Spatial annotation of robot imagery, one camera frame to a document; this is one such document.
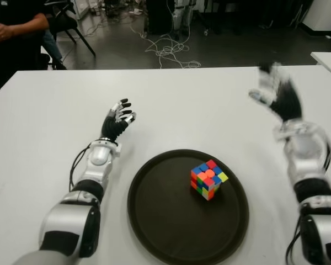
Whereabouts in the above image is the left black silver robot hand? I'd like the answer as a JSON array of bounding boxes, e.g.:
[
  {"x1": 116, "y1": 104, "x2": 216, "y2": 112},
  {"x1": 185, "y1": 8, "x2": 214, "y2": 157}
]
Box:
[{"x1": 100, "y1": 98, "x2": 137, "y2": 144}]

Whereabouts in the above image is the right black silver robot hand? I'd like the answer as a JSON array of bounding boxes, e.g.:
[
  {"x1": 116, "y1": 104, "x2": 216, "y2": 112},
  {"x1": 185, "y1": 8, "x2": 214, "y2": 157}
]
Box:
[{"x1": 248, "y1": 62, "x2": 304, "y2": 123}]

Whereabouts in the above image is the multicoloured Rubik's cube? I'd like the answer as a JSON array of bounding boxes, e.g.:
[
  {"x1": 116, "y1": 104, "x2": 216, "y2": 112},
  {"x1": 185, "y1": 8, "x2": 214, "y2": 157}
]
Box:
[{"x1": 190, "y1": 159, "x2": 229, "y2": 202}]

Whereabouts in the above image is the bare forearm of seated person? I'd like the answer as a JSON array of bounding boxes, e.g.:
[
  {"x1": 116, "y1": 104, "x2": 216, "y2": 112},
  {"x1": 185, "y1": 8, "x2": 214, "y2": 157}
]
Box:
[{"x1": 0, "y1": 13, "x2": 51, "y2": 43}]

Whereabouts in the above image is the dark brown round plate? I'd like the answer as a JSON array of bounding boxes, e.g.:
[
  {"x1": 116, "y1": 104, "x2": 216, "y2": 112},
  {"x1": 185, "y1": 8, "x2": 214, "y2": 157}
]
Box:
[{"x1": 127, "y1": 149, "x2": 250, "y2": 265}]

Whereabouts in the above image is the white side table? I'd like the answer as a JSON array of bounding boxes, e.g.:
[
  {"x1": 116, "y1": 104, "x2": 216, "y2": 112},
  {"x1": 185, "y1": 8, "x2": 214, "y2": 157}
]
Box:
[{"x1": 311, "y1": 51, "x2": 331, "y2": 83}]

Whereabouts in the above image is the white cabinet with black base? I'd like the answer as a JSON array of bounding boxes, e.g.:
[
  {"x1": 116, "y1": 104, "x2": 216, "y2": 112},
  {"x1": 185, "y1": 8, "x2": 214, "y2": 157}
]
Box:
[{"x1": 302, "y1": 0, "x2": 331, "y2": 36}]

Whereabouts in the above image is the leg in blue jeans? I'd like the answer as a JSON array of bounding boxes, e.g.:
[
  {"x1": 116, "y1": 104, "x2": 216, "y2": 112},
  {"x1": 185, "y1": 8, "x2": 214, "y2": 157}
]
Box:
[{"x1": 41, "y1": 29, "x2": 67, "y2": 70}]

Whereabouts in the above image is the black folding chair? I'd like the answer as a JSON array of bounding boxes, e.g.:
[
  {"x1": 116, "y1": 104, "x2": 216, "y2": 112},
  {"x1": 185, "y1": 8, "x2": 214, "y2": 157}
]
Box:
[{"x1": 42, "y1": 0, "x2": 97, "y2": 70}]

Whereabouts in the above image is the seated person in black clothes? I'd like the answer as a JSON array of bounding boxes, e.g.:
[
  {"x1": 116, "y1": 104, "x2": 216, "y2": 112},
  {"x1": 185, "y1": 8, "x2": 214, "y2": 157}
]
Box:
[{"x1": 0, "y1": 0, "x2": 51, "y2": 96}]

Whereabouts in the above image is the white glass display cabinet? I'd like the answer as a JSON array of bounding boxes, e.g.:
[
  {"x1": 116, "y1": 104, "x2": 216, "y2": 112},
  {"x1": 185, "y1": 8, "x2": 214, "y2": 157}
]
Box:
[{"x1": 71, "y1": 0, "x2": 90, "y2": 20}]

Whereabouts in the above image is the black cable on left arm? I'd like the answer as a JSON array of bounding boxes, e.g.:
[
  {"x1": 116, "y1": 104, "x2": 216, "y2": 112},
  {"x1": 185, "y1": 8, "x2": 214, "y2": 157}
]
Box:
[{"x1": 68, "y1": 143, "x2": 90, "y2": 194}]

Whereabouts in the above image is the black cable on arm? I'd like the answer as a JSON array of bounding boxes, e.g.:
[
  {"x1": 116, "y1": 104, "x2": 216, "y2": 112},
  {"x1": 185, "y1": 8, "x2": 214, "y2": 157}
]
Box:
[
  {"x1": 285, "y1": 137, "x2": 331, "y2": 265},
  {"x1": 68, "y1": 143, "x2": 90, "y2": 194}
]

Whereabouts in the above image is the tangled white floor cable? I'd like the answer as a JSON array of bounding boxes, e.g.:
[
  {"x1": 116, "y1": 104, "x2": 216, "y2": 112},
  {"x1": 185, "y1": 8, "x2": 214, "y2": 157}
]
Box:
[{"x1": 129, "y1": 22, "x2": 202, "y2": 69}]

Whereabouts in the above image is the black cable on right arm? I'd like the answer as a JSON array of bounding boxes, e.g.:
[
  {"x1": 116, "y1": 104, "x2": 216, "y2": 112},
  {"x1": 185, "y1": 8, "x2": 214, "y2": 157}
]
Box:
[{"x1": 285, "y1": 137, "x2": 331, "y2": 265}]

